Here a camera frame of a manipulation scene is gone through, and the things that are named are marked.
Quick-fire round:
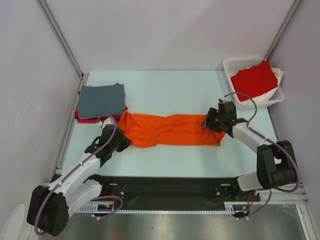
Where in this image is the orange t-shirt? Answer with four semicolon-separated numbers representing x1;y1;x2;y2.
118;111;225;148

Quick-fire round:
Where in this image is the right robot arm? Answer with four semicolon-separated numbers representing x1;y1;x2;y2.
202;100;301;201

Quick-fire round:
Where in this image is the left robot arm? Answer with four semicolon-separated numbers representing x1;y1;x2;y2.
26;123;131;237

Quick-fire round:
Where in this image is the magenta folded t-shirt in stack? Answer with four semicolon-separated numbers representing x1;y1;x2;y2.
76;117;100;124

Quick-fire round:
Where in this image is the red folded t-shirt in stack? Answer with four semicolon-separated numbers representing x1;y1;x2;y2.
74;90;130;120

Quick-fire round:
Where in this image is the grey folded t-shirt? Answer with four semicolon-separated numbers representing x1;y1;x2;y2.
76;83;126;119

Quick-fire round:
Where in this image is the red t-shirt in basket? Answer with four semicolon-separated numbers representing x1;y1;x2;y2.
230;60;278;99

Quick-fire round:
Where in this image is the white plastic basket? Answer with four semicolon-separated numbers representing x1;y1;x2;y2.
222;56;285;109

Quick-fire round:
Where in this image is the white cloth in basket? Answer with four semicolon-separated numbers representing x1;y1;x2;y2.
239;65;285;105

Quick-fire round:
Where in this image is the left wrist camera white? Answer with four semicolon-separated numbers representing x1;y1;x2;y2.
97;117;117;130

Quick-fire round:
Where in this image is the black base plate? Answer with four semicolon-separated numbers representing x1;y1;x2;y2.
90;174;261;208

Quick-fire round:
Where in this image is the left aluminium corner post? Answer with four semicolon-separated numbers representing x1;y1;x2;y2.
36;0;84;79

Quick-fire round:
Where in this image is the aluminium corner post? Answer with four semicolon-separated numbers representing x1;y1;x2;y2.
36;0;84;79
264;0;304;60

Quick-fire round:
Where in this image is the white cable duct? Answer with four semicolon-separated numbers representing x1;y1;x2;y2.
76;201;249;216

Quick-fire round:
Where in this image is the aluminium frame rail front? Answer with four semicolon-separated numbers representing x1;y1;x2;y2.
37;182;308;205

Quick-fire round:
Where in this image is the right aluminium corner post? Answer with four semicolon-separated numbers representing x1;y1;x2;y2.
264;0;304;60

